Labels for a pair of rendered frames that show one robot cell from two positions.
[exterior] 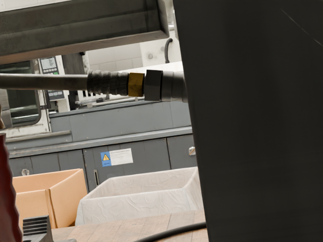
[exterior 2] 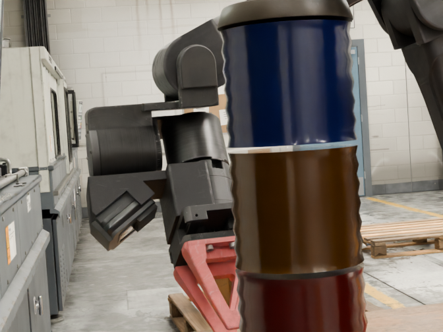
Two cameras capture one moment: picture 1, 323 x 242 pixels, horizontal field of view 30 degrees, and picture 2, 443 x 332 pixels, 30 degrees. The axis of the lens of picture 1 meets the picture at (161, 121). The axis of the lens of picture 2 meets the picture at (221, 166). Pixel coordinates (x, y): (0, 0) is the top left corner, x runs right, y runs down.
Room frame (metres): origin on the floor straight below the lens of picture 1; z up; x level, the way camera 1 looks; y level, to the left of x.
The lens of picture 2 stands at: (0.07, -0.16, 1.16)
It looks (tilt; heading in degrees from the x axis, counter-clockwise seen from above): 3 degrees down; 73
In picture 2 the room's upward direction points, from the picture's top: 4 degrees counter-clockwise
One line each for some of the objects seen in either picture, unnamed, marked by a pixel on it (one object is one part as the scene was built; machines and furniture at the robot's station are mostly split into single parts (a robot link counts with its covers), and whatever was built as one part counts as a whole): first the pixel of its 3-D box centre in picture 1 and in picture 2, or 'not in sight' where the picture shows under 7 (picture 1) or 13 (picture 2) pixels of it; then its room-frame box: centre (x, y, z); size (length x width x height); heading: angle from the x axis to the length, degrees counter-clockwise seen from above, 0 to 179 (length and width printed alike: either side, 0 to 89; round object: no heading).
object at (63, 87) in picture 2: not in sight; (70, 126); (0.94, 7.23, 1.21); 0.86 x 0.10 x 0.79; 81
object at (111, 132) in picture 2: not in sight; (149, 116); (0.23, 0.59, 1.17); 0.12 x 0.09 x 0.12; 177
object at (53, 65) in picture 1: (55, 77); not in sight; (4.97, 0.81, 1.27); 0.23 x 0.18 x 0.38; 171
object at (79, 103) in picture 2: not in sight; (72, 120); (1.01, 7.72, 1.27); 0.23 x 0.18 x 0.38; 171
